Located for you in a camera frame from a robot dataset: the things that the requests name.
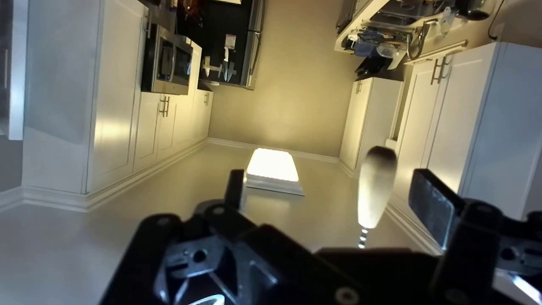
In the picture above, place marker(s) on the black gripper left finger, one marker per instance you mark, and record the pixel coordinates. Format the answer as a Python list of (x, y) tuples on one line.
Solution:
[(148, 255)]

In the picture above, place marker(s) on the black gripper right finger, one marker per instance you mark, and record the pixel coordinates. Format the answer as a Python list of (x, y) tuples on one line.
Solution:
[(434, 206)]

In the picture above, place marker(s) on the silver pendant lamp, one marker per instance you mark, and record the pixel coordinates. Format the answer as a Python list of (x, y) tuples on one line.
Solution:
[(375, 187)]

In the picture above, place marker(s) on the white double door cabinet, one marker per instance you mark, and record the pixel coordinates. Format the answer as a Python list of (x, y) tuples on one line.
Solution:
[(480, 119)]

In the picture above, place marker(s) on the narrow white cabinet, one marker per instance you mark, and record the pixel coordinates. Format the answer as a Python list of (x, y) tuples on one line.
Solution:
[(370, 121)]

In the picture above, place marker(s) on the white flat box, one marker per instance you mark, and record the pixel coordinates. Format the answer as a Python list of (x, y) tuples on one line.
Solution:
[(273, 170)]

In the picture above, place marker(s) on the white kitchen cabinet row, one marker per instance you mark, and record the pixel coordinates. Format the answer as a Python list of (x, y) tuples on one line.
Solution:
[(107, 102)]

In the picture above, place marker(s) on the cluttered kitchen counter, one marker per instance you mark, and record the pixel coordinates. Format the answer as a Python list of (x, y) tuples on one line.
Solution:
[(395, 31)]

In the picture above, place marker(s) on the dark window with appliance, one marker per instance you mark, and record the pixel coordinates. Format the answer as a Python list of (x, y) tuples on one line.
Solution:
[(229, 45)]

